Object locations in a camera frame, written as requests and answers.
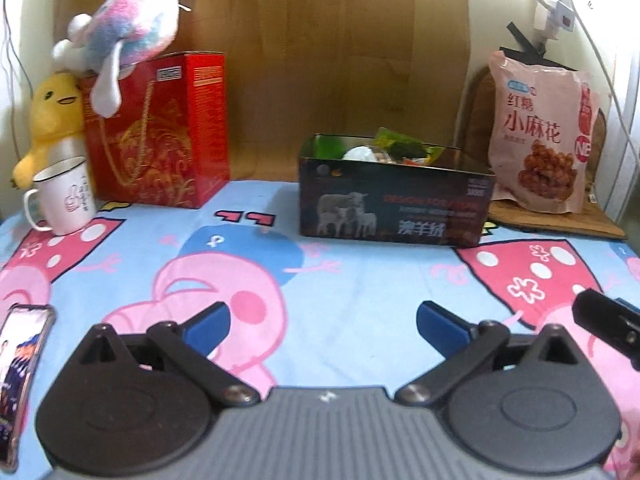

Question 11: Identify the wooden headboard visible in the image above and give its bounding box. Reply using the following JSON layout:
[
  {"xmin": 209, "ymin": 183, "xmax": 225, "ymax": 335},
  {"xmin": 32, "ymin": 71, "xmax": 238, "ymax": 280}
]
[{"xmin": 52, "ymin": 0, "xmax": 472, "ymax": 184}]

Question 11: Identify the pastel plush toy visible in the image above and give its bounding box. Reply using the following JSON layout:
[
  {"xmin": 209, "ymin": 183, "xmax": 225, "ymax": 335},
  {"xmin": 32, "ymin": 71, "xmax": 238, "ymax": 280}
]
[{"xmin": 52, "ymin": 0, "xmax": 189, "ymax": 119}]

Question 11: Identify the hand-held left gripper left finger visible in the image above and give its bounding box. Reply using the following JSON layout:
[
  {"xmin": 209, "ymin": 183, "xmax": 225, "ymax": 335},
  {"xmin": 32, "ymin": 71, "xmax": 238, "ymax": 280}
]
[{"xmin": 75, "ymin": 302, "xmax": 261, "ymax": 408}]

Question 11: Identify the green snack packet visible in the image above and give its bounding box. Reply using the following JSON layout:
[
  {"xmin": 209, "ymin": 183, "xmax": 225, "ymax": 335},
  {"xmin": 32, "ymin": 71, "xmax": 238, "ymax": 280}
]
[{"xmin": 374, "ymin": 127, "xmax": 437, "ymax": 162}]

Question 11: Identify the thin dark cable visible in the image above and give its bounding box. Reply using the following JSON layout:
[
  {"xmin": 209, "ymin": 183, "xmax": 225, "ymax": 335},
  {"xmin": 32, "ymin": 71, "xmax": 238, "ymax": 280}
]
[{"xmin": 0, "ymin": 0, "xmax": 27, "ymax": 162}]

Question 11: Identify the red gift box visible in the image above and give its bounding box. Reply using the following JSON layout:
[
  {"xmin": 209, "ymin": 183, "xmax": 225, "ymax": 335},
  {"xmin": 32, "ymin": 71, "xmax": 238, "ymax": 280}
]
[{"xmin": 79, "ymin": 51, "xmax": 231, "ymax": 210}]

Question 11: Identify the yellow duck plush toy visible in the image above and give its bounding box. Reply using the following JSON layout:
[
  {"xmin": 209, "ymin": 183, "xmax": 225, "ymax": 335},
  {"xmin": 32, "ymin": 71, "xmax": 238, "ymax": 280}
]
[{"xmin": 12, "ymin": 72, "xmax": 87, "ymax": 189}]

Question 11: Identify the smartphone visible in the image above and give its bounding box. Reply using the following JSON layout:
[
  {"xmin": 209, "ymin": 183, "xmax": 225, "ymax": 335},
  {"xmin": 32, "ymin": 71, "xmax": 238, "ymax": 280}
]
[{"xmin": 0, "ymin": 303, "xmax": 56, "ymax": 472}]

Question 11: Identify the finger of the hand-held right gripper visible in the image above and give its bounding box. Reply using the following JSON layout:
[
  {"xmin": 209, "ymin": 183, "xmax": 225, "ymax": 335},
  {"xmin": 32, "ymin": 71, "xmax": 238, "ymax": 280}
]
[{"xmin": 572, "ymin": 287, "xmax": 640, "ymax": 367}]

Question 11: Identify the black tape piece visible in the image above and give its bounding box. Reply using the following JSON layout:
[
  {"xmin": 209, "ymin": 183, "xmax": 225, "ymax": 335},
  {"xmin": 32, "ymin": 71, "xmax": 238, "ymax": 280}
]
[{"xmin": 499, "ymin": 22, "xmax": 563, "ymax": 67}]

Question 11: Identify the pink snack bag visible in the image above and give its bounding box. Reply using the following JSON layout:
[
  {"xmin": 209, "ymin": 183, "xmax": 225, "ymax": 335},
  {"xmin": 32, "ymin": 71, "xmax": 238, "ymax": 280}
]
[{"xmin": 487, "ymin": 50, "xmax": 602, "ymax": 215}]

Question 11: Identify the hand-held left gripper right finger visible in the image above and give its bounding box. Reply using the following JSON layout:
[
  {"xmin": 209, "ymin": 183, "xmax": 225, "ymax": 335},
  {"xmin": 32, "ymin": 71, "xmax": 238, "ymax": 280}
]
[{"xmin": 396, "ymin": 301, "xmax": 586, "ymax": 408}]

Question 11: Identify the dark metal tin box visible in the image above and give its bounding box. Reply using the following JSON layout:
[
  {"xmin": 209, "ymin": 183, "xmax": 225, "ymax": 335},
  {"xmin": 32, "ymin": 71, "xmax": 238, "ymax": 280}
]
[{"xmin": 298, "ymin": 133, "xmax": 497, "ymax": 249}]

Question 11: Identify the white enamel mug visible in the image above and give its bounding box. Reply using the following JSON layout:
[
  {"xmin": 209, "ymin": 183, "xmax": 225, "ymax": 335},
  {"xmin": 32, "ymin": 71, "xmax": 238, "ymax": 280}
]
[{"xmin": 23, "ymin": 156, "xmax": 97, "ymax": 236}]

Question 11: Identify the printed blanket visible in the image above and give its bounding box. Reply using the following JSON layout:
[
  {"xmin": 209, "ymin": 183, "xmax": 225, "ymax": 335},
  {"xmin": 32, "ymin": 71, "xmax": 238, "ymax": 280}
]
[{"xmin": 0, "ymin": 179, "xmax": 640, "ymax": 480}]

